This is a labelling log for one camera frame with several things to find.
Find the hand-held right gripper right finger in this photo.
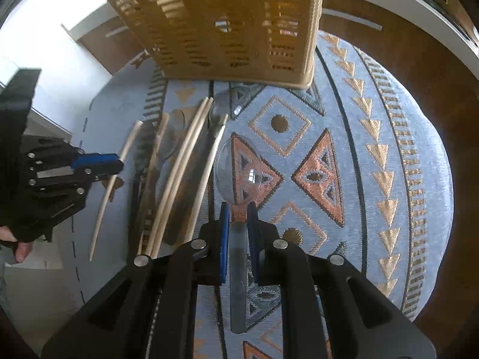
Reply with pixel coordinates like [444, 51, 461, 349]
[247, 201, 436, 359]

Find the tan woven utensil basket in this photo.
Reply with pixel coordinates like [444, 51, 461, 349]
[105, 0, 327, 91]

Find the patterned blue tablecloth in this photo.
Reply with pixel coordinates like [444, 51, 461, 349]
[69, 32, 455, 359]

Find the black utensil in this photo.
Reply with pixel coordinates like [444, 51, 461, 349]
[127, 121, 158, 249]

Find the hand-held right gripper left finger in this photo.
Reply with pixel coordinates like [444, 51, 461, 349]
[41, 202, 231, 359]

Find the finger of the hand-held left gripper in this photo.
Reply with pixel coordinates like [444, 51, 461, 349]
[90, 164, 125, 182]
[73, 153, 123, 170]

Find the person's left hand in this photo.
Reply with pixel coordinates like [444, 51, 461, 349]
[0, 226, 31, 264]

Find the metal spoon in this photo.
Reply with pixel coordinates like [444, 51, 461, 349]
[170, 102, 230, 244]

